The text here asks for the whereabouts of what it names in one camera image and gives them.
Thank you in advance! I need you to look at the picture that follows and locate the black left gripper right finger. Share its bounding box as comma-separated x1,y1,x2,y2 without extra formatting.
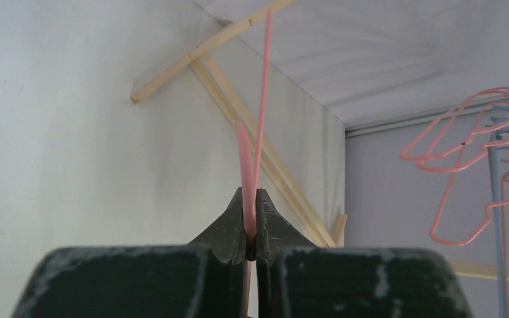
256,189,472,317

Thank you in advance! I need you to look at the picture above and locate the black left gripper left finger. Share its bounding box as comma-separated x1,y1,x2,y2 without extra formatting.
13,189,248,317

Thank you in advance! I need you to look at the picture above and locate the blue plastic hanger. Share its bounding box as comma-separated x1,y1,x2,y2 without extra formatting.
488,123,509,317

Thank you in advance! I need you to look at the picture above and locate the wooden clothes rack frame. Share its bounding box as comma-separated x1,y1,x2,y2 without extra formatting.
131,0,509,286

